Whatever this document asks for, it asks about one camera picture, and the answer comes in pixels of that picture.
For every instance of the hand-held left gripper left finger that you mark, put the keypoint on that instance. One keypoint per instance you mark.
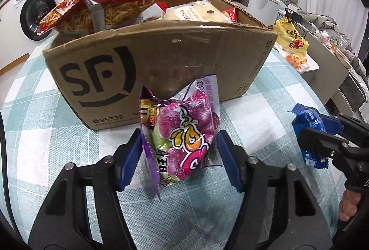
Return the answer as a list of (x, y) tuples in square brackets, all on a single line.
[(129, 160)]

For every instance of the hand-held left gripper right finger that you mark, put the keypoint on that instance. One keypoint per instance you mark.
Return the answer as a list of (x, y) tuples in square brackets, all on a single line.
[(229, 157)]

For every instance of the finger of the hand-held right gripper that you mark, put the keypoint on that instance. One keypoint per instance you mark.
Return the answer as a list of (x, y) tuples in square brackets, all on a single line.
[(320, 140), (346, 126)]

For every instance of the small blue snack packet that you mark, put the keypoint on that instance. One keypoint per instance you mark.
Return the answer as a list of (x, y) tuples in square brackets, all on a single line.
[(308, 119)]

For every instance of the purple candy packet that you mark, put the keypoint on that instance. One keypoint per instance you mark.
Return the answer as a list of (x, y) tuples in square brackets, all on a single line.
[(184, 129)]

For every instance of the brown cardboard box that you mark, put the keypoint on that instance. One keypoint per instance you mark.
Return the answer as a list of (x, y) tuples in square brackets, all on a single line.
[(178, 65)]

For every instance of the red tube snack packet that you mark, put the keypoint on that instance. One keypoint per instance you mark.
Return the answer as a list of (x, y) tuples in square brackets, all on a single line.
[(230, 14)]

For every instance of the yellow bread packet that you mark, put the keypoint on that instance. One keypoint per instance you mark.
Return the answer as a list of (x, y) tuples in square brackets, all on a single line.
[(196, 12)]

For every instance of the red potato stick packet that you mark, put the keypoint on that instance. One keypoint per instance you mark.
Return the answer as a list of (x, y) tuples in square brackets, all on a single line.
[(115, 5)]

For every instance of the white packet with red edge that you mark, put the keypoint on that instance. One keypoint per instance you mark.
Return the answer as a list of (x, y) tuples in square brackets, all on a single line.
[(160, 7)]

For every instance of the person's right hand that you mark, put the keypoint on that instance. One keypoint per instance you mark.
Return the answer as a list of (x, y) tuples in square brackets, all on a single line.
[(348, 204)]

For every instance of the grey padded chair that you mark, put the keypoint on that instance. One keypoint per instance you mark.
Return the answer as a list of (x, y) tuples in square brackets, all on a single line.
[(350, 91)]

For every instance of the teal checkered tablecloth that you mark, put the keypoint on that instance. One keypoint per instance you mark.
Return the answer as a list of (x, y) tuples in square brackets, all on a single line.
[(259, 111)]

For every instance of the clear bag of oranges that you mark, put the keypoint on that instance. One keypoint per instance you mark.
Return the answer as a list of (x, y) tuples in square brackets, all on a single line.
[(295, 61)]

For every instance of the yellow plastic bag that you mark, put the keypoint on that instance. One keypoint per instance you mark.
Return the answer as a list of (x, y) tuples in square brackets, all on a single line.
[(291, 37)]

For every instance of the dark grey coat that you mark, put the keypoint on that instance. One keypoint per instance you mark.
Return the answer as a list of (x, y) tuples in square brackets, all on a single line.
[(323, 19)]

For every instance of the black device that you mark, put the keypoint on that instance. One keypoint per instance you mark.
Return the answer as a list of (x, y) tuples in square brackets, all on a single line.
[(297, 17)]

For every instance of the white cylindrical container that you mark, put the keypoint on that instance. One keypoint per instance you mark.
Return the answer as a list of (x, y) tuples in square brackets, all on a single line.
[(263, 8)]

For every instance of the white washing machine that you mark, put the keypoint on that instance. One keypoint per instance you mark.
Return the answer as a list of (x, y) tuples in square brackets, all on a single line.
[(37, 11)]

